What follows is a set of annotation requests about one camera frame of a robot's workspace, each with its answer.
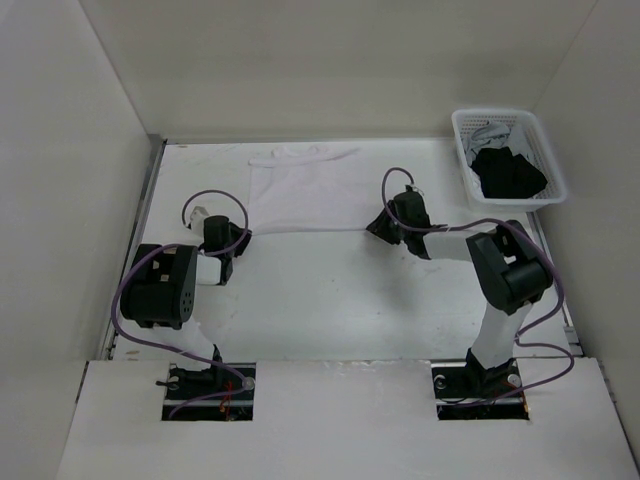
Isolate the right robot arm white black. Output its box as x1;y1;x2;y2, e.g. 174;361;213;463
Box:
366;188;553;403

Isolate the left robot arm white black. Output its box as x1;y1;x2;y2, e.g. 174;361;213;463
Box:
110;215;254;399

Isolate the black tank top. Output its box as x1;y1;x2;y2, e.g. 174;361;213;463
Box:
471;148;548;199

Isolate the grey white tank top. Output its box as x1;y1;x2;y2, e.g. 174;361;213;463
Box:
463;122;534;166

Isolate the white plastic mesh basket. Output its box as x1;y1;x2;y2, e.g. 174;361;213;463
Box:
451;108;568;213

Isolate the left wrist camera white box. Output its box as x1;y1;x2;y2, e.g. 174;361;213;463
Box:
186;206;209;236

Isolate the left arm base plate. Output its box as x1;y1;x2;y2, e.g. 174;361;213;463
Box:
155;365;255;422

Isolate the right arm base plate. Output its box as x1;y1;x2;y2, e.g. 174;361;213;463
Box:
431;360;529;421

